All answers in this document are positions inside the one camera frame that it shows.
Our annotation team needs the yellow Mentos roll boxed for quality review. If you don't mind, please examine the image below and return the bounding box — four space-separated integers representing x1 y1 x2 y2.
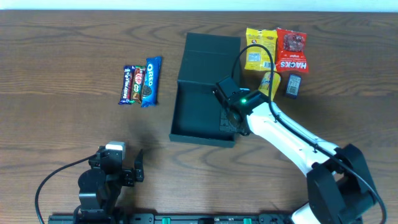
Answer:
258 72 281 101

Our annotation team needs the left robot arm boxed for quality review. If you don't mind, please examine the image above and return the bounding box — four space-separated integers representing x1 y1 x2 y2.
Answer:
72 146 144 224

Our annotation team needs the red Hacks candy bag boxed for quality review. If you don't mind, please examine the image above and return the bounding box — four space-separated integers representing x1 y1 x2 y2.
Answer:
276 28 309 73

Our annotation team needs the small dark blue box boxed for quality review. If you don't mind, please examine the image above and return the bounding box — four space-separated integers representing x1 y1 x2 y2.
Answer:
285 73 302 99

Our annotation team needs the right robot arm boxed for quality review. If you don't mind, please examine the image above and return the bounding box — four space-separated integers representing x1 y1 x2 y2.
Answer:
213 88 387 223

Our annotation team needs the blue Oreo cookie pack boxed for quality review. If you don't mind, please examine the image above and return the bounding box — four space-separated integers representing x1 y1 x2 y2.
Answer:
141 56 162 108

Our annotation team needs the yellow Hacks candy bag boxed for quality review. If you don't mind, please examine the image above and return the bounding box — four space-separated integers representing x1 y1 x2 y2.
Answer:
245 28 277 72

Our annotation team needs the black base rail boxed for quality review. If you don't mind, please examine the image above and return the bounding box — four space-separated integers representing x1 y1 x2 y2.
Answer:
48 213 293 224

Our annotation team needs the purple Dairy Milk bar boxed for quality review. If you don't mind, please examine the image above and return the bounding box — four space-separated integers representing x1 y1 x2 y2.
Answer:
119 65 135 105

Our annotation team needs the red KitKat bar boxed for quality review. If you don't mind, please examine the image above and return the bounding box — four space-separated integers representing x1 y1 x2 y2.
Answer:
130 65 146 103

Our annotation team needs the dark green box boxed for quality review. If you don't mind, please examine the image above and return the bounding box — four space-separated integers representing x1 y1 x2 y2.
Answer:
169 32 241 147

